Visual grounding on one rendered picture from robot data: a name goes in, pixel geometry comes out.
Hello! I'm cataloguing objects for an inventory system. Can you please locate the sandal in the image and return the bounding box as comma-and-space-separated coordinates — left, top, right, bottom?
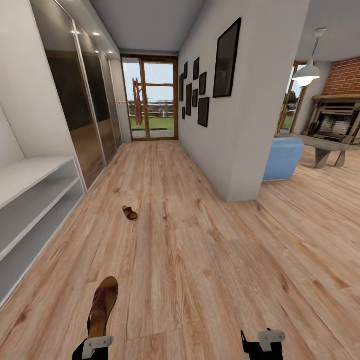
87, 276, 119, 339
122, 205, 138, 221

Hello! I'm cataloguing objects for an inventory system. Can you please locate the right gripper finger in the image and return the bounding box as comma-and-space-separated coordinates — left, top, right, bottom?
241, 331, 249, 353

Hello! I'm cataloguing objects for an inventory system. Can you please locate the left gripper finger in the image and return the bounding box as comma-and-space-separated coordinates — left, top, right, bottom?
72, 342, 85, 355

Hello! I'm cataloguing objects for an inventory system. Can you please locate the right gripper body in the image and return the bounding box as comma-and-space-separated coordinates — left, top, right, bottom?
247, 342, 284, 360

